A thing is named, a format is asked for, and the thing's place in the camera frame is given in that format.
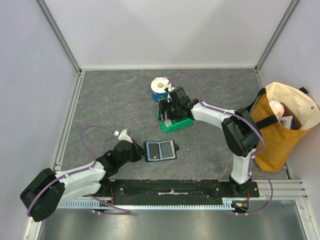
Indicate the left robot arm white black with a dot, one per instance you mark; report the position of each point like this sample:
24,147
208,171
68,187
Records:
49,189

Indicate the stack of white cards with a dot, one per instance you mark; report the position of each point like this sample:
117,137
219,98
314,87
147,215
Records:
167,123

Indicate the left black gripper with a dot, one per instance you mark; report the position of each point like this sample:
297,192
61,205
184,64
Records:
139,149

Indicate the right aluminium frame post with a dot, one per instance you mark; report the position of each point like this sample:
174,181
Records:
277,33

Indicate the black leather card holder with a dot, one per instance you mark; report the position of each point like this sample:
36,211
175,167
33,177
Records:
175,146

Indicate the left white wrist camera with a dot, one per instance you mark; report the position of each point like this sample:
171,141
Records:
123,135

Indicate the toilet paper roll blue wrapper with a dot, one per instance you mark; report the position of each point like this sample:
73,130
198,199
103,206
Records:
158,86

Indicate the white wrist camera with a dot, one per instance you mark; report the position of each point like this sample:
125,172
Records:
168,89
123,135

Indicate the green plastic bin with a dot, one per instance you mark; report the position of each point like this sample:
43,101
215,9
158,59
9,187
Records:
176,125

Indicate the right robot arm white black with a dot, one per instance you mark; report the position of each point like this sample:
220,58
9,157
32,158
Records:
240,131

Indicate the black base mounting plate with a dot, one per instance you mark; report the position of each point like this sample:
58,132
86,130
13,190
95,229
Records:
212,187

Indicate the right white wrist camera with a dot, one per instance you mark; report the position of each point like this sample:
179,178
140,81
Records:
168,89

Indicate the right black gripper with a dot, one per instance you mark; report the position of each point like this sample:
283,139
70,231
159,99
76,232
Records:
165,111

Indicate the mustard canvas tote bag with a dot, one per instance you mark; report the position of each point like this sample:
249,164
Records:
280,140

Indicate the items inside tote bag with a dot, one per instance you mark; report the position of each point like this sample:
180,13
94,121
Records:
283,113

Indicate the left aluminium frame post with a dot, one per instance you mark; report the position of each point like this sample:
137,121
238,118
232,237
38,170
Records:
58,34

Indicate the aluminium frame post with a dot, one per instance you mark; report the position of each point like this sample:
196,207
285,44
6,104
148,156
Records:
58,34
277,33

